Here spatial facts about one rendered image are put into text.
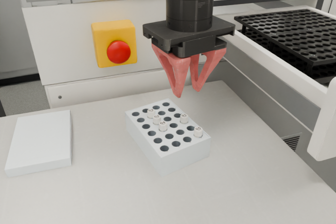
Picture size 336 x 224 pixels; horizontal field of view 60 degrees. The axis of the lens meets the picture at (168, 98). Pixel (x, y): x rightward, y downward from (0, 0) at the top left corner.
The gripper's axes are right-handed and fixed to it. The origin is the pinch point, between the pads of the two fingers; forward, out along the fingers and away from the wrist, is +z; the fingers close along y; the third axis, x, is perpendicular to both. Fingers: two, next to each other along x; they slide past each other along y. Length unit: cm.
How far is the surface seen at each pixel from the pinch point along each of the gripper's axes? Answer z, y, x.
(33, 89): 84, 15, -177
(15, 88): 84, 26, -185
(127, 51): -1.5, 3.4, -13.2
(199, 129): 5.6, -0.4, 3.1
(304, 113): 1.3, -10.8, 11.5
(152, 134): 7.6, 5.0, -1.5
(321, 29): -3.5, -28.5, -0.5
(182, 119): 6.0, 0.1, -0.6
